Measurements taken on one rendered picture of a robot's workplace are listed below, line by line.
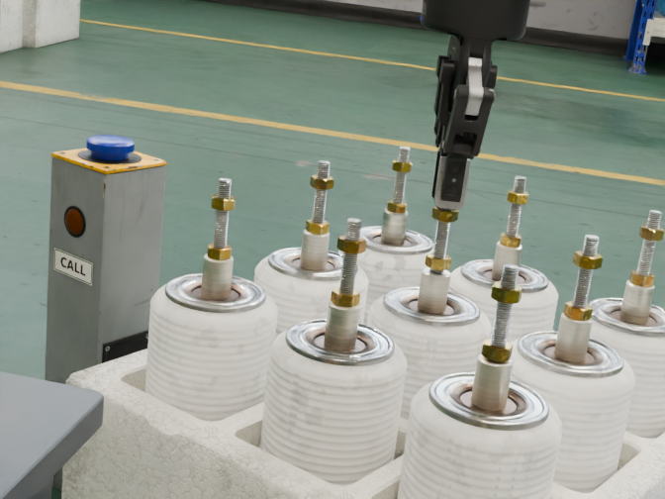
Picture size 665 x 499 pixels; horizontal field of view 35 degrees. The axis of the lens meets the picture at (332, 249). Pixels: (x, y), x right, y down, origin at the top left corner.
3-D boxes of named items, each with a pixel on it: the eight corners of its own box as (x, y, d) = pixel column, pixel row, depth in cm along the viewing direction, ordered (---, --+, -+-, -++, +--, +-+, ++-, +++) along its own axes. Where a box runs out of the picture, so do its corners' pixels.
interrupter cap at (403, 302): (406, 332, 78) (407, 323, 78) (367, 295, 85) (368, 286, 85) (497, 329, 81) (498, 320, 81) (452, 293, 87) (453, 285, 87)
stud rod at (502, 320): (497, 376, 67) (516, 263, 65) (502, 383, 66) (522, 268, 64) (482, 376, 67) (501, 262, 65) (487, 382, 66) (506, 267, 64)
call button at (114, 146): (107, 169, 89) (108, 146, 88) (75, 159, 91) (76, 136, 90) (142, 164, 92) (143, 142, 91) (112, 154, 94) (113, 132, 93)
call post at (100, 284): (88, 510, 96) (104, 174, 87) (39, 480, 100) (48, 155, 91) (147, 483, 101) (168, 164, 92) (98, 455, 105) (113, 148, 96)
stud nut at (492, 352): (506, 350, 67) (508, 339, 67) (516, 361, 66) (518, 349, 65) (476, 349, 67) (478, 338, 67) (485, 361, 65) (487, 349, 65)
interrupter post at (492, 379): (508, 402, 68) (516, 354, 67) (505, 418, 66) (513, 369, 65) (470, 395, 69) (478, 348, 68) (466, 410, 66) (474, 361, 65)
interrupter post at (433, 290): (423, 318, 81) (428, 276, 80) (410, 306, 83) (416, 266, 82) (451, 317, 82) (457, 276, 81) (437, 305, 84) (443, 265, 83)
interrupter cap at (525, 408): (550, 394, 70) (552, 385, 70) (544, 445, 63) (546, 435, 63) (436, 372, 71) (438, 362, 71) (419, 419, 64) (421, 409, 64)
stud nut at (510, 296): (516, 294, 66) (518, 281, 66) (525, 304, 64) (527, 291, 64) (486, 293, 66) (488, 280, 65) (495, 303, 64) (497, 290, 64)
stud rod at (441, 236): (431, 283, 83) (445, 189, 81) (442, 286, 82) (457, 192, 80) (426, 285, 82) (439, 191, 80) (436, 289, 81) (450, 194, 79)
